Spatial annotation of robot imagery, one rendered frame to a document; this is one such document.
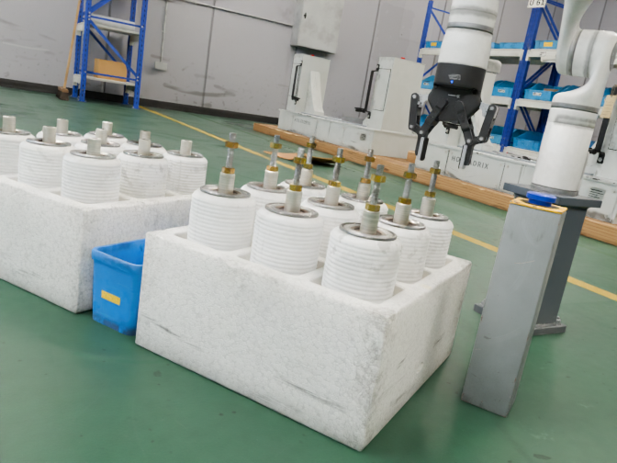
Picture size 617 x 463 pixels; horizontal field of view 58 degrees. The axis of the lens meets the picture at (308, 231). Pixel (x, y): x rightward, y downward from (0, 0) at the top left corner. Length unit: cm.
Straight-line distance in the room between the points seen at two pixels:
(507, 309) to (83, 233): 66
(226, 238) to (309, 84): 475
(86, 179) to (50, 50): 609
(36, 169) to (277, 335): 57
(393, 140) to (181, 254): 366
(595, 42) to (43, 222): 107
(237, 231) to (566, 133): 73
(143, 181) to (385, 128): 337
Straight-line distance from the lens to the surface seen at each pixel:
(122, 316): 94
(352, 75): 841
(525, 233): 84
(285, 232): 74
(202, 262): 79
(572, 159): 127
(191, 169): 118
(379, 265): 70
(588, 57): 128
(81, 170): 101
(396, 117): 438
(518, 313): 86
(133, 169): 109
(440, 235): 92
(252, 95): 769
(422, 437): 81
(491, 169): 338
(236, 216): 81
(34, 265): 108
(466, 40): 91
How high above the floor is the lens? 41
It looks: 13 degrees down
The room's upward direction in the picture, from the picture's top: 10 degrees clockwise
